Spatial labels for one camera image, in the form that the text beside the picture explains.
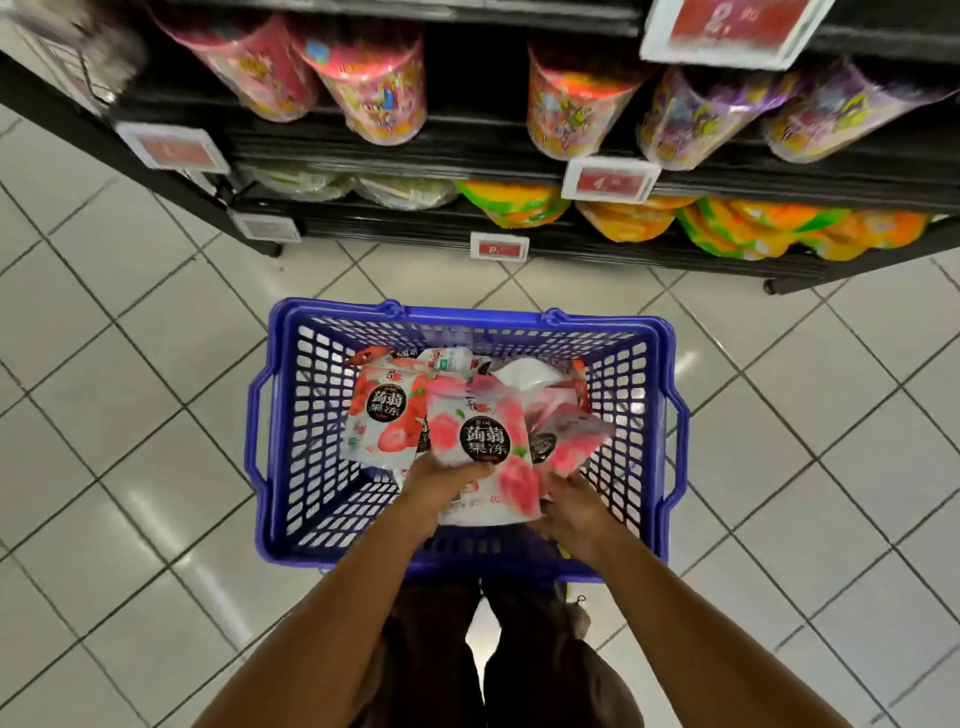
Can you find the person's right hand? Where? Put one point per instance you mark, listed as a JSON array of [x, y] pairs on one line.
[[578, 518]]

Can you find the person's left hand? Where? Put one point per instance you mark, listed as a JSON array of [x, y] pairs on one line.
[[428, 488]]

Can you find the pink-white jelly bag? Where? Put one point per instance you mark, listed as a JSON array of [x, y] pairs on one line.
[[483, 420], [570, 435]]

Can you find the pile of pouches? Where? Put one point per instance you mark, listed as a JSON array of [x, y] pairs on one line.
[[387, 413]]

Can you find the blue plastic shopping basket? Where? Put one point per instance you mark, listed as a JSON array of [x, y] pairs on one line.
[[450, 312]]

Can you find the dark grey metal shelf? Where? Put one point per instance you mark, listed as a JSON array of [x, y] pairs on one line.
[[375, 143]]

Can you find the person's left forearm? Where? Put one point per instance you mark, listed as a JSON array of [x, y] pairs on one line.
[[323, 630]]

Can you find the person's right forearm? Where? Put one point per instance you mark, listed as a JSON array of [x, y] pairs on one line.
[[705, 645]]

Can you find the person's dark trousers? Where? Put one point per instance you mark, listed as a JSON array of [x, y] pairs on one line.
[[435, 660]]

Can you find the row of small yellow-green cups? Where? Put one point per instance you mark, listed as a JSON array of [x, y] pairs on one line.
[[780, 225]]

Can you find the row of small pink-lid cups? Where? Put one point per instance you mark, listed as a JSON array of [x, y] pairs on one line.
[[375, 75]]

